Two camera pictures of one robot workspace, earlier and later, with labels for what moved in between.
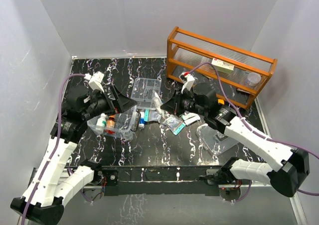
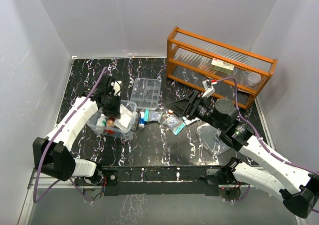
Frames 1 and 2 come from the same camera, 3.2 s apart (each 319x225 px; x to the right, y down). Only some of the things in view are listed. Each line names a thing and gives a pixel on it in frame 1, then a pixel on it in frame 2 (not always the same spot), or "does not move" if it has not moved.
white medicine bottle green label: x=101 y=123 does not move
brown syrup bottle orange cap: x=110 y=121 does not move
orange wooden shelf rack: x=236 y=75 does not move
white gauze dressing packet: x=158 y=103 -> x=124 y=122
